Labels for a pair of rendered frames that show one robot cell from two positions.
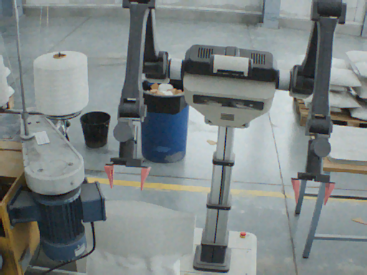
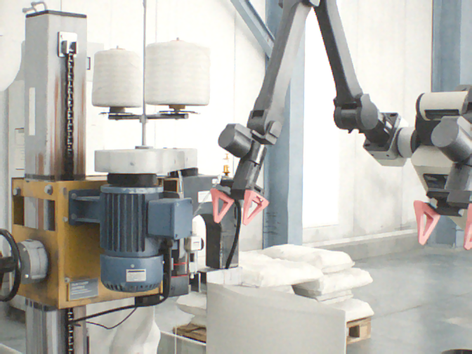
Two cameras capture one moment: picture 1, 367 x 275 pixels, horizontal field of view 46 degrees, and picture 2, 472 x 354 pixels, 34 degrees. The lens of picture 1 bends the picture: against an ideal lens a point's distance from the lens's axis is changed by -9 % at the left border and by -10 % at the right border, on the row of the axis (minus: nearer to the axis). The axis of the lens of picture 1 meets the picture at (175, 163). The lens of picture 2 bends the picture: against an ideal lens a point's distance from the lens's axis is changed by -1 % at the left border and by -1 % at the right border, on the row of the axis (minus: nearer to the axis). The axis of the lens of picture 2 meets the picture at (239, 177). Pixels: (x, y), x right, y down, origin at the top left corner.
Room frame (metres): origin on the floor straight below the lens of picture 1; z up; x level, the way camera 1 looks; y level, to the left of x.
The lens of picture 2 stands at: (-0.12, -1.09, 1.45)
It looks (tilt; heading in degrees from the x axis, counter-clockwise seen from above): 3 degrees down; 42
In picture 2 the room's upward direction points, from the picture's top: 1 degrees clockwise
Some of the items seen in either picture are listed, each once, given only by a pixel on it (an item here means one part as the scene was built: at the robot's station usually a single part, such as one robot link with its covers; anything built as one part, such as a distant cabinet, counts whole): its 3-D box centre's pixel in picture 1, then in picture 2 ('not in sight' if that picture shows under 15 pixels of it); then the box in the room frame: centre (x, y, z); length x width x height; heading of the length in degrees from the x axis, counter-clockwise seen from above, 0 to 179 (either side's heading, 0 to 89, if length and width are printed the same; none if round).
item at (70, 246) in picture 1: (60, 220); (131, 237); (1.11, 0.35, 1.21); 0.15 x 0.15 x 0.25
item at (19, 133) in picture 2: not in sight; (21, 148); (3.15, 4.02, 1.34); 0.24 x 0.04 x 0.32; 86
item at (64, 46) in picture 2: not in sight; (69, 44); (1.05, 0.52, 1.68); 0.05 x 0.03 x 0.06; 176
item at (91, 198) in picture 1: (91, 205); (171, 223); (1.14, 0.25, 1.25); 0.10 x 0.08 x 0.12; 21
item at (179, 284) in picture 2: not in sight; (171, 284); (1.36, 0.48, 1.04); 0.08 x 0.06 x 0.05; 176
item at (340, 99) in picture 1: (328, 96); not in sight; (4.56, -1.65, 0.33); 0.66 x 0.43 x 0.13; 86
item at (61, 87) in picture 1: (61, 81); (177, 74); (1.25, 0.35, 1.61); 0.17 x 0.17 x 0.17
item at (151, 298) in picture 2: not in sight; (147, 299); (1.28, 0.49, 1.01); 0.06 x 0.04 x 0.02; 176
